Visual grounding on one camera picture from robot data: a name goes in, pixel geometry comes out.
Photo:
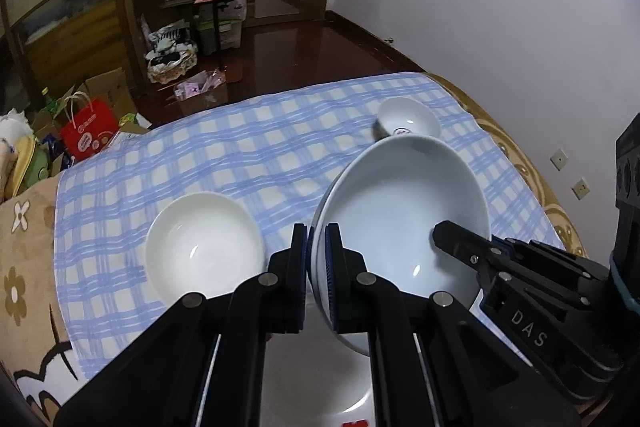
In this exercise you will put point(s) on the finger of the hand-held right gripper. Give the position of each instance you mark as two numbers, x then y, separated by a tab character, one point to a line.
550	259
465	247

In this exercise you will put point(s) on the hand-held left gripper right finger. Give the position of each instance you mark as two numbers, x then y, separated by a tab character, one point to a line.
334	287

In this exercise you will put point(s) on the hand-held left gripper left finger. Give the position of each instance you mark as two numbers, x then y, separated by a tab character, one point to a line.
299	287

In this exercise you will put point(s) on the white cherry print plate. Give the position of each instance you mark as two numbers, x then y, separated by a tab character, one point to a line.
310	382
400	207

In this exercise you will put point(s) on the large white bowl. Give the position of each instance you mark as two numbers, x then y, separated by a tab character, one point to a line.
200	237

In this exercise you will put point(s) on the red patterned porcelain bowl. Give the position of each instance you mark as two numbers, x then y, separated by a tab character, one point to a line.
407	114

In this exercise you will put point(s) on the blue plaid tablecloth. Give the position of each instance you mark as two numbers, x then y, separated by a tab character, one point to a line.
250	142

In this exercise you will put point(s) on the open box with pink packets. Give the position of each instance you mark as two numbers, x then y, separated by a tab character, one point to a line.
200	99

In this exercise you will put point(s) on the wicker basket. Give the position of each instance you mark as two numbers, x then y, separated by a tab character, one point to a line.
172	69

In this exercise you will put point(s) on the red paper bag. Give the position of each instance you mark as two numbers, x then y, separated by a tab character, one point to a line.
90	132

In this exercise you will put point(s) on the clear plastic storage box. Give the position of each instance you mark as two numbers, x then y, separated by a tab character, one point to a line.
230	32

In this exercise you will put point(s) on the brown floral blanket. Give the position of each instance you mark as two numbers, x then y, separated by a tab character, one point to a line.
30	257

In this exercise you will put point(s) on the cardboard box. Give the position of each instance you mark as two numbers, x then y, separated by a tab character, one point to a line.
112	89

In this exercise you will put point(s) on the black stand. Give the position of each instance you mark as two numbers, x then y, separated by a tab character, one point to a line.
216	27

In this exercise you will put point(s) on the black and white striped cloth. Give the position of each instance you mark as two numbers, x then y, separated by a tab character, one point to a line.
167	38

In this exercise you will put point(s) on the light green bag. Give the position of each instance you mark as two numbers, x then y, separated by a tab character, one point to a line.
32	162

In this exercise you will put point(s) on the green bottle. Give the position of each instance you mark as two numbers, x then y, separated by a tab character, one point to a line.
48	101

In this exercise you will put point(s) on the wooden shelf cabinet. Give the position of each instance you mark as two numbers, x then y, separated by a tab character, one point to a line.
122	7

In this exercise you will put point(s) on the wall socket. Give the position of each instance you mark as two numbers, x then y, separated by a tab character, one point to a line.
559	158
580	188

